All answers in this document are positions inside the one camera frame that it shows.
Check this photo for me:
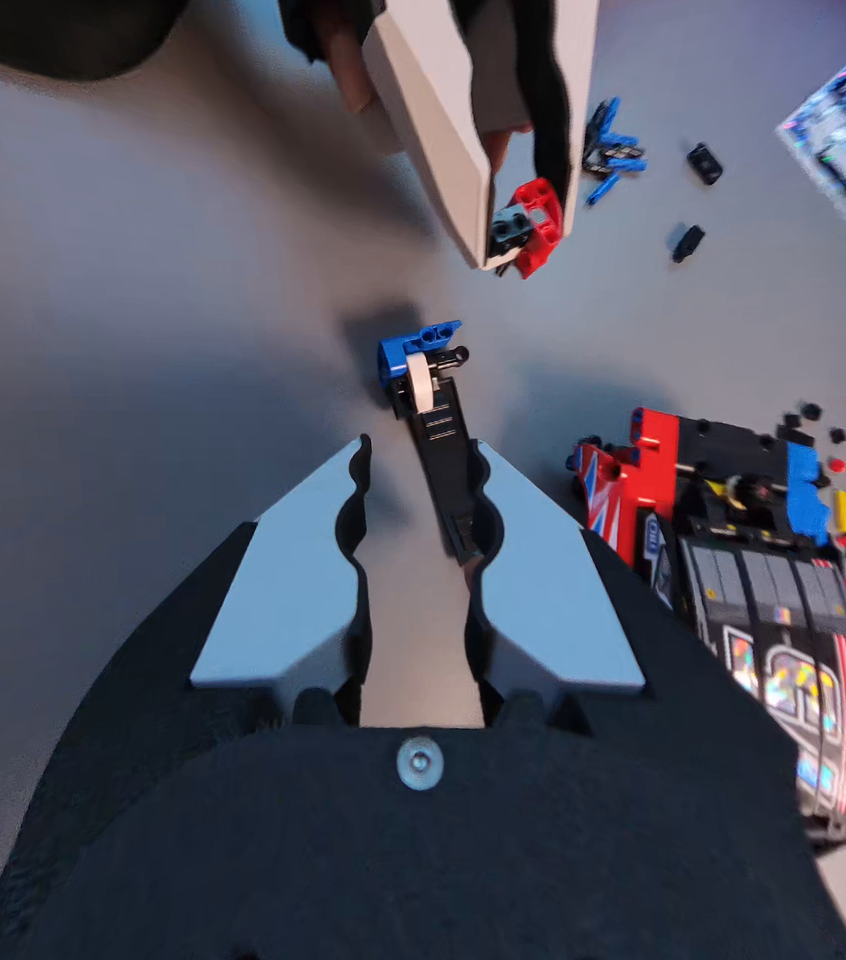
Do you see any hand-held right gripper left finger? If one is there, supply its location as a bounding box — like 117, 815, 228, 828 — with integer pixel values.
190, 435, 373, 700

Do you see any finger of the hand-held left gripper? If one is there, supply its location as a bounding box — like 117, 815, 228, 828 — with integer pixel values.
361, 0, 497, 271
530, 0, 602, 243

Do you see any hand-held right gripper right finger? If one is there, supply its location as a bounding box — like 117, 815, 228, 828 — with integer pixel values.
466, 439, 647, 723

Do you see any small white lego connector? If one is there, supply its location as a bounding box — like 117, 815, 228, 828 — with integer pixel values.
484, 208, 533, 273

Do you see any red lego piece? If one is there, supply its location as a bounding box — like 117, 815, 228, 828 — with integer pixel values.
501, 177, 565, 280

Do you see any lego race car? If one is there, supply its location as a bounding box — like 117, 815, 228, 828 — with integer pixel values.
565, 408, 846, 849

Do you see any black lego panel blue end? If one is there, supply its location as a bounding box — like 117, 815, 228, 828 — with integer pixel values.
378, 320, 488, 567

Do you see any black forearm brace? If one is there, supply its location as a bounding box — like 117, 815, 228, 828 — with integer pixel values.
0, 0, 188, 82

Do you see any pile of blue lego pins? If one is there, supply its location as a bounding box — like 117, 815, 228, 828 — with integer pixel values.
580, 97, 648, 207

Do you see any black lego piece with holes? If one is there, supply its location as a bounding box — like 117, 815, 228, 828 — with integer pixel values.
687, 142, 724, 186

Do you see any pile of small lego pieces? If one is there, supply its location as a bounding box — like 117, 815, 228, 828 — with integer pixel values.
779, 401, 846, 594

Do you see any person's left hand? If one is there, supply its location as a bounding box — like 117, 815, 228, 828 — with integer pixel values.
310, 0, 378, 115

